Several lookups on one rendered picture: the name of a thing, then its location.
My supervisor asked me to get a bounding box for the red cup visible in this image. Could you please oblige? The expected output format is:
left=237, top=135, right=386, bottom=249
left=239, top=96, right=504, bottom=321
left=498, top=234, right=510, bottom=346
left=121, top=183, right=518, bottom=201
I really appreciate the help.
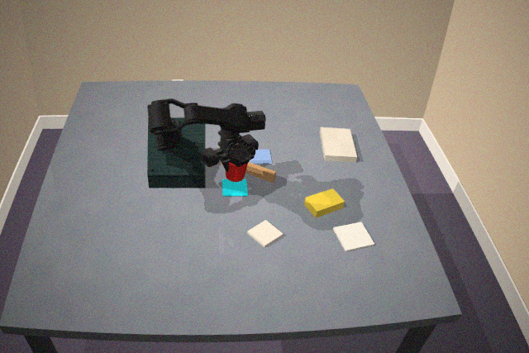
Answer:
left=226, top=162, right=248, bottom=182

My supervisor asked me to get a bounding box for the yellow block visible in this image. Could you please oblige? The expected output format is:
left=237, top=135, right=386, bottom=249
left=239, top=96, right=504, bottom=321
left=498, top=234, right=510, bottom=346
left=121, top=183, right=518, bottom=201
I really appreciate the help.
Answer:
left=304, top=189, right=345, bottom=218

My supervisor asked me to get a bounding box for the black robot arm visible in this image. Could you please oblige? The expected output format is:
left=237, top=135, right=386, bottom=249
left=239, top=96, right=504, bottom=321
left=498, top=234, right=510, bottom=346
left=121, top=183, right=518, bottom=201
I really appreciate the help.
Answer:
left=147, top=99, right=266, bottom=167

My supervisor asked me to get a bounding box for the wooden rectangular block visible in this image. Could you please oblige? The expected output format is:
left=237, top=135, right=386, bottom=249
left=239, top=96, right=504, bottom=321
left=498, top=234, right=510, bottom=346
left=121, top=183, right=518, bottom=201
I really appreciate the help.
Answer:
left=245, top=162, right=276, bottom=183

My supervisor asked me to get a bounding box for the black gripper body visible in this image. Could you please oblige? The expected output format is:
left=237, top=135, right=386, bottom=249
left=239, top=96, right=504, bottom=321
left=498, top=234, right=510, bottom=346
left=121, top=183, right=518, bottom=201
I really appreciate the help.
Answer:
left=199, top=131, right=259, bottom=167

